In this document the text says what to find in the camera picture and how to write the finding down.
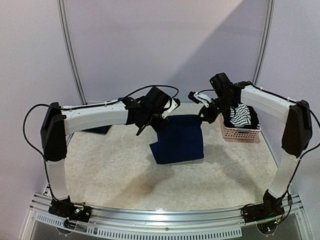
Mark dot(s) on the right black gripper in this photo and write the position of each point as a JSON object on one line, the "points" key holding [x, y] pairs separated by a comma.
{"points": [[208, 111]]}

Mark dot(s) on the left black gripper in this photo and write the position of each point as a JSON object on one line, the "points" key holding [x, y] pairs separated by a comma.
{"points": [[158, 128]]}

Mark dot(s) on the blue garment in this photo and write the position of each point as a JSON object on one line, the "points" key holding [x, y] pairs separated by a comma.
{"points": [[181, 141]]}

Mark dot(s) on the dark blue denim jeans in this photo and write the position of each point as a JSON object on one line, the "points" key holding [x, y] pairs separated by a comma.
{"points": [[102, 130]]}

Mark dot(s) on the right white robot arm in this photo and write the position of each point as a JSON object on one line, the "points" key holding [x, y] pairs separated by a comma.
{"points": [[294, 116]]}

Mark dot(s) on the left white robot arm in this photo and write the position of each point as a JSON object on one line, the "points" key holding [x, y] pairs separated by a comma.
{"points": [[151, 110]]}

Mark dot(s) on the pink plastic laundry basket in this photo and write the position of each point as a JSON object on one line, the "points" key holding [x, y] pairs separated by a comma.
{"points": [[238, 134]]}

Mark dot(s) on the black white striped garment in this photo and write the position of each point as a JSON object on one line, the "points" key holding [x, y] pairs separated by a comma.
{"points": [[240, 116]]}

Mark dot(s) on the black garment in basket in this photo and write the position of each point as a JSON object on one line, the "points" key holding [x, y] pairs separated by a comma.
{"points": [[255, 123]]}

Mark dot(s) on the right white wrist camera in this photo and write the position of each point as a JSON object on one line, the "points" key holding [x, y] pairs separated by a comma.
{"points": [[200, 98]]}

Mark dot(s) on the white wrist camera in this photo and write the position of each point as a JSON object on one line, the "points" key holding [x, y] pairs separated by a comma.
{"points": [[170, 106], [200, 98]]}

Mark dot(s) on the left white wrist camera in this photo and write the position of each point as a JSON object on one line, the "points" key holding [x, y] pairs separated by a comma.
{"points": [[170, 106]]}

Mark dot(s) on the aluminium front rail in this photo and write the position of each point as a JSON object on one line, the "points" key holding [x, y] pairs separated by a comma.
{"points": [[124, 224]]}

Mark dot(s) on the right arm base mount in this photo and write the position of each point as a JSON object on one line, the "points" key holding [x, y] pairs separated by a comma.
{"points": [[266, 216]]}

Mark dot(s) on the right aluminium frame post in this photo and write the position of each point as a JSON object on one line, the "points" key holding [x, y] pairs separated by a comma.
{"points": [[264, 40]]}

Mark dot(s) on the aluminium frame post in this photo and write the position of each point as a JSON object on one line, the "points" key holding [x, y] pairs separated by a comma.
{"points": [[70, 51], [264, 40]]}

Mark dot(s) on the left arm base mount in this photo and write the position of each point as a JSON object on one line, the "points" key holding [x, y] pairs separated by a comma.
{"points": [[70, 210]]}

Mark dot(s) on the left aluminium frame post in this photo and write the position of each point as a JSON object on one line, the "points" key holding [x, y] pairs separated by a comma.
{"points": [[70, 51]]}

